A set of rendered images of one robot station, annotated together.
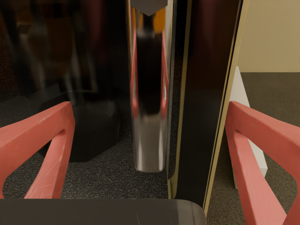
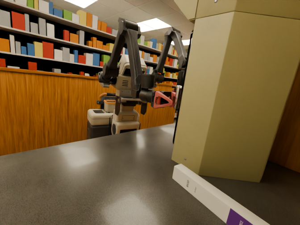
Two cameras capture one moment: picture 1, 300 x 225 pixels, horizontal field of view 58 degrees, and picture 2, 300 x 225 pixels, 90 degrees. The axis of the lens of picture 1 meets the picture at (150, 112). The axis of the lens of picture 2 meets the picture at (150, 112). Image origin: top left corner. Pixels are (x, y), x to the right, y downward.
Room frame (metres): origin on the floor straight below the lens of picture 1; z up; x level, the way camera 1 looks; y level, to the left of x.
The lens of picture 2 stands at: (0.43, -0.48, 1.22)
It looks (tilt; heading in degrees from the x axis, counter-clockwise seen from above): 13 degrees down; 134
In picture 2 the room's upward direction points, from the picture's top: 7 degrees clockwise
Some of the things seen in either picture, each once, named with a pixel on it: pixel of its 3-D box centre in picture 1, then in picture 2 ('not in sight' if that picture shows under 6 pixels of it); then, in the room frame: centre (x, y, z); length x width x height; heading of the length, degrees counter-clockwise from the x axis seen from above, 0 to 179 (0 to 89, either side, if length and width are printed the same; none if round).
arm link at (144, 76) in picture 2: not in sight; (145, 86); (-0.10, 0.01, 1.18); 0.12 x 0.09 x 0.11; 168
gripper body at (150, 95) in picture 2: not in sight; (156, 97); (-0.01, 0.00, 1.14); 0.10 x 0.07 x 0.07; 90
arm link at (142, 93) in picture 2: not in sight; (147, 94); (-0.07, 0.00, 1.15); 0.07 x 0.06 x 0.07; 0
